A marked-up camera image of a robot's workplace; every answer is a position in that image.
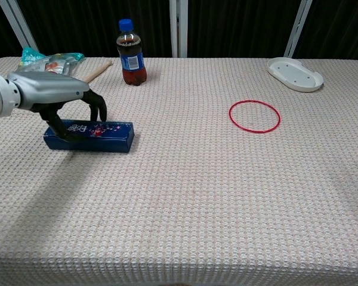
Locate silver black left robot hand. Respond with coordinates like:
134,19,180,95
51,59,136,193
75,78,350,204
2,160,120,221
6,70,108,142

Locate blue floral glasses case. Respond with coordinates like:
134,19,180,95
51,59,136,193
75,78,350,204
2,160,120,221
43,119,135,154

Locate teal snack bag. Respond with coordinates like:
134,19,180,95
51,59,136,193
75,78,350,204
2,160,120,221
16,46,85,77

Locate wooden rolling pin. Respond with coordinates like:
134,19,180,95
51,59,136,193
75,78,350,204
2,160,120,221
82,59,113,84

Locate cola bottle with blue cap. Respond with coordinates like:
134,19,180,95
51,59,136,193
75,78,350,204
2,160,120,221
116,18,147,86

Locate beige waffle tablecloth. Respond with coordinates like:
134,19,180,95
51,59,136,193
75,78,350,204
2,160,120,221
0,56,358,286

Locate white oval plastic tray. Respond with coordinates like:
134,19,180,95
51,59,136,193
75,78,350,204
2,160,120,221
267,57,325,93

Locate grey aluminium extrusion bar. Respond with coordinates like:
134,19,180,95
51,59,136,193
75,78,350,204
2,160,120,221
283,0,313,58
169,0,189,58
0,0,39,52

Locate red ring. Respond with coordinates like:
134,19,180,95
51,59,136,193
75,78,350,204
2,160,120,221
229,100,281,134

